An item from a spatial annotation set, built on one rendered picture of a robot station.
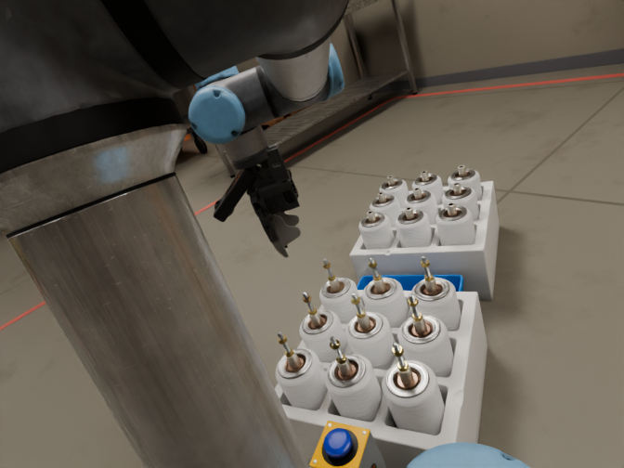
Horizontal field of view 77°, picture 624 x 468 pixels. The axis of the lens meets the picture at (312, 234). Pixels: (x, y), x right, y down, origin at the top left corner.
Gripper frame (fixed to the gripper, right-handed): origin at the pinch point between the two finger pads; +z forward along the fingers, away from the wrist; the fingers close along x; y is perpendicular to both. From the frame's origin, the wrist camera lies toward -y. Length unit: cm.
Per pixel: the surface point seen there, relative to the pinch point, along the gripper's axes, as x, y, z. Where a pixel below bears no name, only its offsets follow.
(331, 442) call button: -34.8, 1.7, 13.3
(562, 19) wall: 191, 183, 16
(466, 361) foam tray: -16.5, 26.9, 28.4
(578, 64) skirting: 183, 186, 44
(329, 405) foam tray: -16.4, -1.3, 28.4
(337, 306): 5.5, 5.5, 23.2
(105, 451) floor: 6, -72, 46
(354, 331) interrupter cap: -6.8, 8.1, 20.9
